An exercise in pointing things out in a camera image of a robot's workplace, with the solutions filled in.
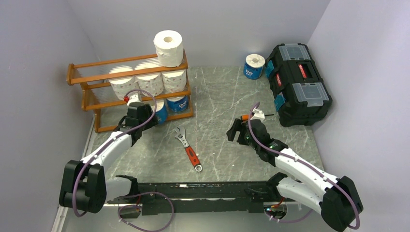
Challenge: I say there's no plain white paper roll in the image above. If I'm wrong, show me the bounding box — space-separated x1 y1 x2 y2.
153 30 184 67

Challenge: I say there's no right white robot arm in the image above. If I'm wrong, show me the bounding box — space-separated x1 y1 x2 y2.
226 118 364 232

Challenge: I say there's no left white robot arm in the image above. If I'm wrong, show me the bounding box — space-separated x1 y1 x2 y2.
59 102 158 217

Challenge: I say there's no blue roll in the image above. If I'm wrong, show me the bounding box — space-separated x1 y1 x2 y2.
166 95 188 113
243 54 265 80
155 99 168 124

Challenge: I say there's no dotted white roll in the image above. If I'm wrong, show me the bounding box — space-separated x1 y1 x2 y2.
161 70 187 93
108 66 139 100
134 61 164 96

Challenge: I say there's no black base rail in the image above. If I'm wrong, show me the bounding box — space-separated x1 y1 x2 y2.
108 181 284 216

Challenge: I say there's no orange wooden shelf rack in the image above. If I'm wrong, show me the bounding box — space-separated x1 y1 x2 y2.
66 53 189 133

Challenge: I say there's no red handled adjustable wrench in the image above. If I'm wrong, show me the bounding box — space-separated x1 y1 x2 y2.
174 126 203 172

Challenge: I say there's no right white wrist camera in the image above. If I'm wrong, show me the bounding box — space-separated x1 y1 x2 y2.
249 108 265 122

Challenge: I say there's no orange handled screwdriver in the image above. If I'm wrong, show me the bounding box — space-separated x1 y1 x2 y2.
240 114 274 121

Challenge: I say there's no dotted white roll front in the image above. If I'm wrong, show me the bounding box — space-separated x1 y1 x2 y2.
134 61 164 96

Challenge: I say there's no black plastic toolbox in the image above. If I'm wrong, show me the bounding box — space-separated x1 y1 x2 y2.
264 43 333 127

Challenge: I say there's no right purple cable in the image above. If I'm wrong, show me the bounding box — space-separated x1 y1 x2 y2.
247 101 361 231

